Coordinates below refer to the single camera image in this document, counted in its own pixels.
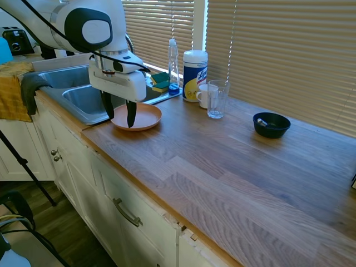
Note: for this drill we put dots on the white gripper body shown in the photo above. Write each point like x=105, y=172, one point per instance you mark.
x=122, y=86

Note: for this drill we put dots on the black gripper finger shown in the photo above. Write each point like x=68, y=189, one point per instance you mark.
x=130, y=115
x=108, y=107

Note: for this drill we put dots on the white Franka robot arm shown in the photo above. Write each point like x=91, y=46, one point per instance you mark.
x=83, y=27

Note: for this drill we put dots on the stainless steel double sink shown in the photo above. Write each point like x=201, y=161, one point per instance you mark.
x=80, y=97

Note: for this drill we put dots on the white ceramic mug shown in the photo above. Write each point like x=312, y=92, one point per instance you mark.
x=202, y=96

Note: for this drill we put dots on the orange round plate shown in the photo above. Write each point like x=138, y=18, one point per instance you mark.
x=144, y=118

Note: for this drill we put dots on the yellow green sponge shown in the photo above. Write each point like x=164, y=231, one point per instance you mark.
x=160, y=86
x=159, y=77

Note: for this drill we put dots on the chrome kitchen faucet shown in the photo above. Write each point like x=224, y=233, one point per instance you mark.
x=130, y=43

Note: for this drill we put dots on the clear dish soap bottle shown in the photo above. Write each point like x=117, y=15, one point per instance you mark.
x=174, y=69

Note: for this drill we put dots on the round metal cabinet knob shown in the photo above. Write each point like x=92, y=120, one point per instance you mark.
x=54, y=152
x=58, y=158

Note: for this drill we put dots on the white disinfecting wipes canister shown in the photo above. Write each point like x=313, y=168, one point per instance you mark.
x=194, y=75

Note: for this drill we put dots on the grey dish cloth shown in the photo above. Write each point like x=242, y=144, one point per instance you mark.
x=29, y=89

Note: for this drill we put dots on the white kitchen cabinet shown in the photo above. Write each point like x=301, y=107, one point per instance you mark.
x=91, y=189

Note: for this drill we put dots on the clear drinking glass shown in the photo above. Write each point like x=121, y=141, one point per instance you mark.
x=219, y=103

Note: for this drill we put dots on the yellow cloth towel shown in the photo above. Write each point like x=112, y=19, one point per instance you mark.
x=11, y=91

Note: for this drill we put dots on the black tripod leg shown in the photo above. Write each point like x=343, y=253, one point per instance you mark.
x=30, y=173

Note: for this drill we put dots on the black toaster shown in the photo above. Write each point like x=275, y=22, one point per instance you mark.
x=16, y=40

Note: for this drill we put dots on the blue plastic container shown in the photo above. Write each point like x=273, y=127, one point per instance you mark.
x=5, y=51

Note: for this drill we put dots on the small metal utensil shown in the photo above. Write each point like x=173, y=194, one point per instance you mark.
x=261, y=121

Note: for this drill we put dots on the black round bowl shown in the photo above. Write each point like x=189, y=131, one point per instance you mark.
x=271, y=130

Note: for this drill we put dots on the wide tan window blind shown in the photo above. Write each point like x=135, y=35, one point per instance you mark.
x=286, y=55

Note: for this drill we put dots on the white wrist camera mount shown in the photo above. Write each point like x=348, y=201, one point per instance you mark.
x=130, y=62

